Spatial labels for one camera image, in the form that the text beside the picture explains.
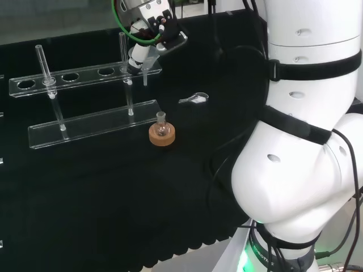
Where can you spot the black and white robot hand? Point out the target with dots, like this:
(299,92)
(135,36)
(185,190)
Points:
(167,34)

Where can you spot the clear plastic funnel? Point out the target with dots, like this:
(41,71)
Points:
(145,79)

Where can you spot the clear glass weighing funnel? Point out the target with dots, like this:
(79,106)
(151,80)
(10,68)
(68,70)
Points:
(198,97)

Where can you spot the clear acrylic funnel stand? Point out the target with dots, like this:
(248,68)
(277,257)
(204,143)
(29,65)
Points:
(85,129)

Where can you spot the small round-bottom glass flask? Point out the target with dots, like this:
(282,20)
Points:
(162,127)

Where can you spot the black bench cloth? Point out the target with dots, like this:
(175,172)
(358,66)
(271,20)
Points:
(85,198)

